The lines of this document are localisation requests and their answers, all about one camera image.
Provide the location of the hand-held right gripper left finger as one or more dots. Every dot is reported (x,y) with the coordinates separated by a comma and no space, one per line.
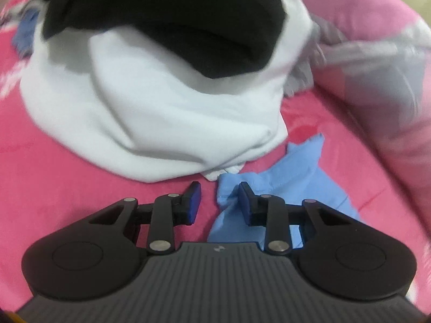
(194,205)

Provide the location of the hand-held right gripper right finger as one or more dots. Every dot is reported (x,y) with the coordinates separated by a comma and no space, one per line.
(245,205)

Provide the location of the blue t-shirt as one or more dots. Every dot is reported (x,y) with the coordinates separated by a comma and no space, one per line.
(296,181)

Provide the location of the white garment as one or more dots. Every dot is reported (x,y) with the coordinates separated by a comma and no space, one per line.
(151,114)

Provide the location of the grey cloth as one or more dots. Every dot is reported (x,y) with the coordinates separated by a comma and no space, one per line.
(303,74)

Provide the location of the pink floral blanket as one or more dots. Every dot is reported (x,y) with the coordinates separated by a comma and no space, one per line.
(50,181)

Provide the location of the black garment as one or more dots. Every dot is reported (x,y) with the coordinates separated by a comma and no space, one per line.
(185,23)

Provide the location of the pink grey floral quilt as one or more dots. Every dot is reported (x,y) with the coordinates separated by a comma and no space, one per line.
(387,74)

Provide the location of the dark blue garment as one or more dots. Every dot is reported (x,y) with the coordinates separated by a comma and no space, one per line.
(25,30)

